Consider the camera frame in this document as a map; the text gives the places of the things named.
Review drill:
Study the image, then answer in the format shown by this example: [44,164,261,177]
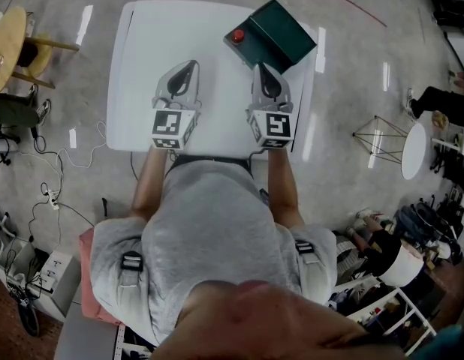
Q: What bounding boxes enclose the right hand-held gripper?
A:
[246,64,296,151]

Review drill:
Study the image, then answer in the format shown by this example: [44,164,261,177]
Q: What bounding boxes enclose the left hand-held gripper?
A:
[149,61,203,151]

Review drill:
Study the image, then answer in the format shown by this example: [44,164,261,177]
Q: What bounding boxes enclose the dark green box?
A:
[223,0,318,75]

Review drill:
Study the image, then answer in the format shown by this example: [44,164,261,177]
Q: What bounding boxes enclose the person's left forearm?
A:
[129,146,170,223]

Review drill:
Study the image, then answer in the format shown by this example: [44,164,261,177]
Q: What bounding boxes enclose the person's right forearm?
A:
[267,147,306,229]

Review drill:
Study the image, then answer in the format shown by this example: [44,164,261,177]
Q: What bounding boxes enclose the white shelving rack with items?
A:
[329,275,439,356]

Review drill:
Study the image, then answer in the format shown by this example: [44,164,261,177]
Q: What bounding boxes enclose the person's grey t-shirt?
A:
[89,158,338,347]

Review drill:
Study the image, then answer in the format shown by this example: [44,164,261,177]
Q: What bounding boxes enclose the brown bag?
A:
[16,42,41,68]

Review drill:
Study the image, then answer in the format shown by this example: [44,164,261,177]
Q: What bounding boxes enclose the white power strip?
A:
[47,188,62,212]

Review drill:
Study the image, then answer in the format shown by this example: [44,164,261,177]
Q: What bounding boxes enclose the round wooden table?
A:
[0,5,81,98]

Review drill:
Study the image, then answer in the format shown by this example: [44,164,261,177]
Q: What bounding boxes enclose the pink seat cushion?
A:
[78,226,122,326]

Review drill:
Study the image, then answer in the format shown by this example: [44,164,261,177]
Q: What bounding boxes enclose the white bucket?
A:
[381,244,425,288]

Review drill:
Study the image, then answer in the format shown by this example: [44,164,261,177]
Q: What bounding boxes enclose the white drawer cabinet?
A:
[29,248,82,324]

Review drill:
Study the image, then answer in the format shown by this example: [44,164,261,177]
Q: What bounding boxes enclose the person's head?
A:
[151,279,409,360]

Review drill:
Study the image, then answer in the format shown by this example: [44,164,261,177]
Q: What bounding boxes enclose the white round wire-frame table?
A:
[351,115,428,182]

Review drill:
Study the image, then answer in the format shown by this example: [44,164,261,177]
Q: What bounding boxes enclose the teal head mount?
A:
[411,323,464,360]

